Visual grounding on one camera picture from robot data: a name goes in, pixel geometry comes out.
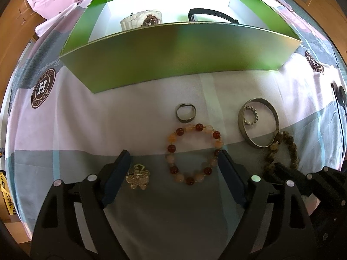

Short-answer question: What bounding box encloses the gold butterfly brooch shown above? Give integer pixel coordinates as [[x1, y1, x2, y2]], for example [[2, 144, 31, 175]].
[[125, 164, 150, 190]]

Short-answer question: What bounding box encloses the small pearl ring bracelet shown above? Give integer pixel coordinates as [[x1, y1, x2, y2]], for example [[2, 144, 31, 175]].
[[242, 105, 259, 127]]

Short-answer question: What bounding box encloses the black strap watch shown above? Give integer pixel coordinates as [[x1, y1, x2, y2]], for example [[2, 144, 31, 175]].
[[188, 8, 239, 24]]

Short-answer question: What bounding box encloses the green cardboard box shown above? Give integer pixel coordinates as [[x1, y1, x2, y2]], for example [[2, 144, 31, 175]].
[[59, 0, 301, 93]]

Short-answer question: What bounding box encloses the wooden footboard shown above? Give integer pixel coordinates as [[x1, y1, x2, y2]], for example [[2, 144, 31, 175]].
[[293, 0, 346, 59]]

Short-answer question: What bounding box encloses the red orange bead bracelet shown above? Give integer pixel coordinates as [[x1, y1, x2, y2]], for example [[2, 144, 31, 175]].
[[165, 123, 225, 186]]

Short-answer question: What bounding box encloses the silver metal bangle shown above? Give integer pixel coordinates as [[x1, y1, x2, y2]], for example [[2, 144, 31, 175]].
[[238, 97, 279, 149]]

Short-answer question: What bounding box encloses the brown wooden bead bracelet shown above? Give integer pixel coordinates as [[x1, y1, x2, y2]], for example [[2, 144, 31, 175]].
[[264, 130, 300, 174]]

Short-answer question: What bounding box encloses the small dark metal ring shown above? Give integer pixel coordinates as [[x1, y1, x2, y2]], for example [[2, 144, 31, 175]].
[[175, 103, 197, 124]]

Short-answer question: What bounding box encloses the white wrist watch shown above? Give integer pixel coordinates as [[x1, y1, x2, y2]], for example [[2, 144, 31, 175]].
[[120, 10, 162, 31]]

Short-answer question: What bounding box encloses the patchwork bed sheet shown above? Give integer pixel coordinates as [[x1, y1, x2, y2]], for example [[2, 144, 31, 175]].
[[5, 0, 346, 259]]

